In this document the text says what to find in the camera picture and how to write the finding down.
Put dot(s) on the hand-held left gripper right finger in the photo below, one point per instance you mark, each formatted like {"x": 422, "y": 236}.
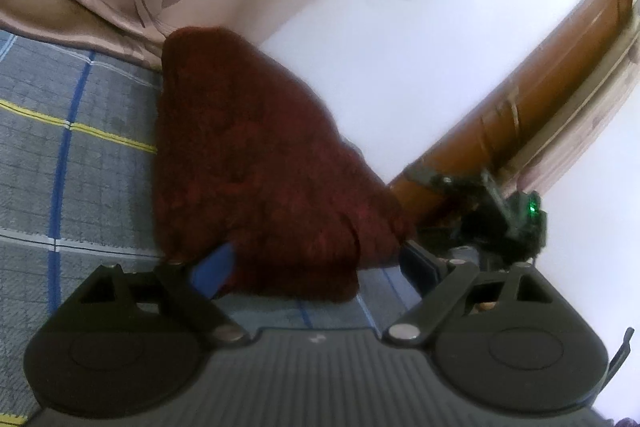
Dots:
{"x": 419, "y": 268}

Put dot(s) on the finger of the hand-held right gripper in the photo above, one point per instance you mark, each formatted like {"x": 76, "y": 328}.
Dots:
{"x": 440, "y": 179}

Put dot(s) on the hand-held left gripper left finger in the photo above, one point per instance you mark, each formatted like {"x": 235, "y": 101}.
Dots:
{"x": 215, "y": 268}

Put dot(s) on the brown wooden door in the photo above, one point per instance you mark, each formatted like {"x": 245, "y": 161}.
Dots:
{"x": 550, "y": 82}

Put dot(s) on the maroon knit sweater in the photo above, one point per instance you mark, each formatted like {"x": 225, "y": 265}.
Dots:
{"x": 260, "y": 157}

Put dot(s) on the grey plaid bed sheet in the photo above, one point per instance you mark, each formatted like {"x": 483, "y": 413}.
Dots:
{"x": 65, "y": 157}

